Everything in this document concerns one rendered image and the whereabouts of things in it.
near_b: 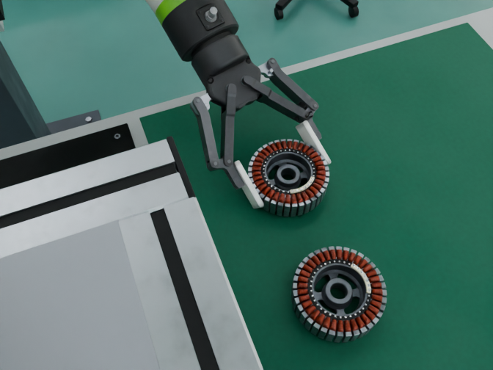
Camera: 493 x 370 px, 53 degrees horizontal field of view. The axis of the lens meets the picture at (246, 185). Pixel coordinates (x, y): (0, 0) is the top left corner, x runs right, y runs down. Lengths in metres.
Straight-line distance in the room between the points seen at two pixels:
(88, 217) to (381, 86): 0.65
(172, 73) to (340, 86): 1.16
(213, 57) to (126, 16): 1.54
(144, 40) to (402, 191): 1.51
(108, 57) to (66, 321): 1.81
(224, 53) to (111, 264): 0.45
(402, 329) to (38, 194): 0.48
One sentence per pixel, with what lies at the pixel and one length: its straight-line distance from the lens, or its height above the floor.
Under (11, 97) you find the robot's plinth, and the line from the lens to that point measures 1.29.
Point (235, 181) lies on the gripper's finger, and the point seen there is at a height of 0.79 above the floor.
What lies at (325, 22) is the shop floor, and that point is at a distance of 2.13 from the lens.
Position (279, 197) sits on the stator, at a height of 0.79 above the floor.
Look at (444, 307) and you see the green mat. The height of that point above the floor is 0.75.
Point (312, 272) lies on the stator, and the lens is 0.61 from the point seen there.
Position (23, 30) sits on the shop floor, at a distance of 2.25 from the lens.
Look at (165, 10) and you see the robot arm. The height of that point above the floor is 0.92.
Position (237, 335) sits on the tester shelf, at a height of 1.12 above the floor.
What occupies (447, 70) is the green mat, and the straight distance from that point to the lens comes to 0.91.
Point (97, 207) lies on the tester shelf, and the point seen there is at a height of 1.12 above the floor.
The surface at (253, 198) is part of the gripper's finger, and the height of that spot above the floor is 0.78.
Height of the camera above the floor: 1.35
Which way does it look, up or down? 58 degrees down
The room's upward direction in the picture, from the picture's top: straight up
